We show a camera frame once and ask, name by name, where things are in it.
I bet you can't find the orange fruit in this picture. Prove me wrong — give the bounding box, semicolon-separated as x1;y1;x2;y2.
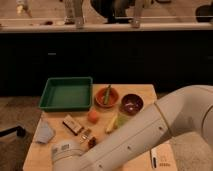
87;109;100;124

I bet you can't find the black chair part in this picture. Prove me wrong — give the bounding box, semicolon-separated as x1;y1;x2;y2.
0;126;26;137

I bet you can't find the yellow corn cob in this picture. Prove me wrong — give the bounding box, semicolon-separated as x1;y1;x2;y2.
105;114;117;133

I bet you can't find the light blue plastic cup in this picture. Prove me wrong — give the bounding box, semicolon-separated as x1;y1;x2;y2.
35;120;55;144

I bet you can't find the green plastic tray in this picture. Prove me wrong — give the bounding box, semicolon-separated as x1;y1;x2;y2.
39;77;93;112

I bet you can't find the white handled brush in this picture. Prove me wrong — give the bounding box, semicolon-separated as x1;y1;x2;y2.
150;148;157;169

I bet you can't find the dark brown bowl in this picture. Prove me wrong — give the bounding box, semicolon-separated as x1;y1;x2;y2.
120;94;144;115

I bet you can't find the green plastic cup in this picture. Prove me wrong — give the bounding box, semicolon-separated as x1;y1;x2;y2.
115;114;128;128

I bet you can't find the orange bowl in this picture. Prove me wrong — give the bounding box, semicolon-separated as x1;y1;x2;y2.
94;87;119;108

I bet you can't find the green vegetable stick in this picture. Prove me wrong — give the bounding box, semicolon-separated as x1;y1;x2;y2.
103;84;111;105

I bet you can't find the metal fork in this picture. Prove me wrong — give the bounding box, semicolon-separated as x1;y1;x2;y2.
80;129;91;143

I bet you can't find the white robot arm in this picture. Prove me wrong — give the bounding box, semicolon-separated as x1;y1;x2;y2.
52;85;213;171

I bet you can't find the dark purple grapes bunch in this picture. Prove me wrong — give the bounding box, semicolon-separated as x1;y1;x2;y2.
88;137;97;149

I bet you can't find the brown rectangular block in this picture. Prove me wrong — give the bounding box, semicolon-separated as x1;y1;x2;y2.
63;115;83;136

